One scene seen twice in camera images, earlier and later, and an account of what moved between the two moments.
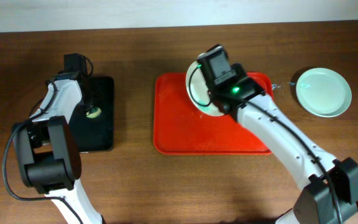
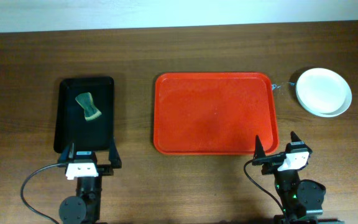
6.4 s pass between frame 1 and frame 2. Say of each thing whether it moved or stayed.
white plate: moved
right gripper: moved
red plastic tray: stayed
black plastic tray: stayed
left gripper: moved
